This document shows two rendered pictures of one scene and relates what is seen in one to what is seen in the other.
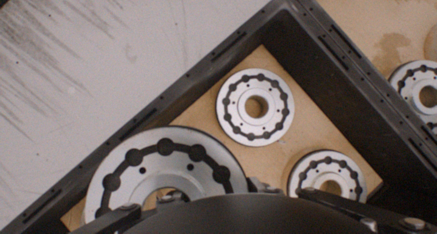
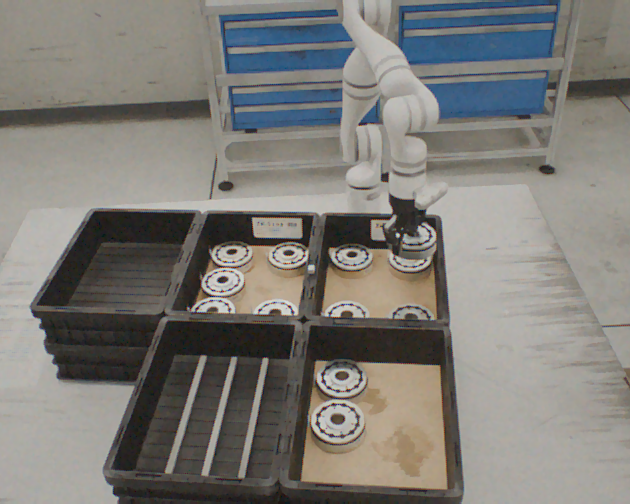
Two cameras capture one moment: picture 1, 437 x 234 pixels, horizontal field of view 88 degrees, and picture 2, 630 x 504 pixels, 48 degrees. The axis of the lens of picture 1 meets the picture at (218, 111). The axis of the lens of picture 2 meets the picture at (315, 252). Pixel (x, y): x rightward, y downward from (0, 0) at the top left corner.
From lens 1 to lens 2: 1.46 m
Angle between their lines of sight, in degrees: 57
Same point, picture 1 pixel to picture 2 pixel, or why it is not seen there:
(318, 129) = not seen: hidden behind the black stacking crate
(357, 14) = (411, 402)
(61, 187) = (440, 240)
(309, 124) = not seen: hidden behind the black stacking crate
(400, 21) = (386, 419)
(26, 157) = (483, 275)
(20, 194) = (464, 262)
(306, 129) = not seen: hidden behind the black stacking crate
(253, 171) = (380, 311)
